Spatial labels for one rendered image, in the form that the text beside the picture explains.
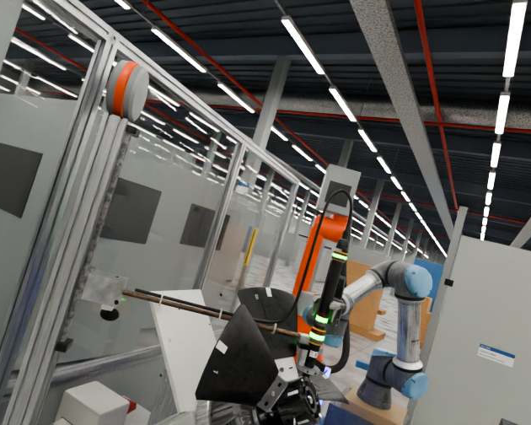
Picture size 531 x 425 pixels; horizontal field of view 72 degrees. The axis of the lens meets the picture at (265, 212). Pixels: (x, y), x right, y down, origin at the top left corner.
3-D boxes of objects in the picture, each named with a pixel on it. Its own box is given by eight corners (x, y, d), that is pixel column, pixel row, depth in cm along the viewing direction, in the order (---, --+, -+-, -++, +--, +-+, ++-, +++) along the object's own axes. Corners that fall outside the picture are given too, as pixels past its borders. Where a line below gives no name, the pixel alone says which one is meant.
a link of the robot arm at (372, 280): (383, 251, 164) (296, 307, 147) (401, 255, 154) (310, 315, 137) (390, 273, 167) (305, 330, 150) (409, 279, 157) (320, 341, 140)
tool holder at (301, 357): (293, 370, 104) (303, 337, 105) (287, 361, 111) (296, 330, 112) (322, 377, 106) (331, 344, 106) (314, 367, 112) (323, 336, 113)
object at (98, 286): (74, 300, 94) (84, 268, 94) (83, 294, 101) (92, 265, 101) (115, 310, 96) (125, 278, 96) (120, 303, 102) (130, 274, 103)
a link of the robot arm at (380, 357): (379, 373, 170) (387, 345, 171) (401, 388, 158) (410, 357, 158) (360, 370, 165) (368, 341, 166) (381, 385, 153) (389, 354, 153)
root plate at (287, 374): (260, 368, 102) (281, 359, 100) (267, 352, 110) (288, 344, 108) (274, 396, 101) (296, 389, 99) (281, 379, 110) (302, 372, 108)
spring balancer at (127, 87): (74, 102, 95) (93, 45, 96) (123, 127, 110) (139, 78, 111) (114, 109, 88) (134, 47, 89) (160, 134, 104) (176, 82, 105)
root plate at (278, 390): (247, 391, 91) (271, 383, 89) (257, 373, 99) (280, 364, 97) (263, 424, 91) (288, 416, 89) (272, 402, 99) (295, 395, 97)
